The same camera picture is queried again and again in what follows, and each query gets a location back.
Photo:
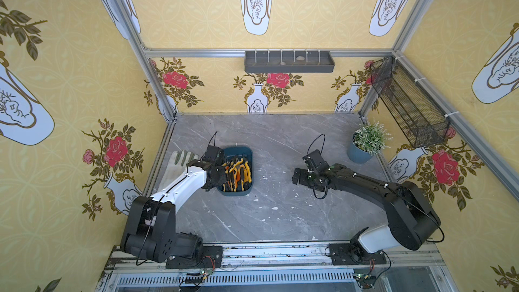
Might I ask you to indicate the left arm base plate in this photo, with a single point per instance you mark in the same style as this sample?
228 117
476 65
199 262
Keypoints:
206 257

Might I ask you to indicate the white green work glove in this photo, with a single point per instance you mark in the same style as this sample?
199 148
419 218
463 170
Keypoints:
176 166

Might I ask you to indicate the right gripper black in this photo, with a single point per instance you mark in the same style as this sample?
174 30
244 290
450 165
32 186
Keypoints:
306 178

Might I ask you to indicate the green white artificial plant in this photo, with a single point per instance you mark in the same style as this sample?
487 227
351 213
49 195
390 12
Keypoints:
372 138

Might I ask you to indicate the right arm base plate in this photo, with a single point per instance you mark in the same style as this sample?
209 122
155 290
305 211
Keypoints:
353 254

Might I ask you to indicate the grey wall shelf tray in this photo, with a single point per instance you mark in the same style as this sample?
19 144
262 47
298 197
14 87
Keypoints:
289 61

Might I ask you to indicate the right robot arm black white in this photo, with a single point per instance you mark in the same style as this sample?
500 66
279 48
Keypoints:
411 220

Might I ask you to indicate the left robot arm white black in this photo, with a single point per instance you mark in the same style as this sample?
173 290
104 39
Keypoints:
151 229

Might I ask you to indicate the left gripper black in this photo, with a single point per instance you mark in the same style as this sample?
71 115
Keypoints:
221 172

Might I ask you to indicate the teal storage box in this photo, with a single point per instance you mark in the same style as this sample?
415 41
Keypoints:
238 166

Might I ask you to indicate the blue plant pot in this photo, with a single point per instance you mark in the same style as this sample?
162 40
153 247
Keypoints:
356 155

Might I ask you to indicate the black wire mesh basket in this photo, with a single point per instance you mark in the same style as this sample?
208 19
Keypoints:
420 119

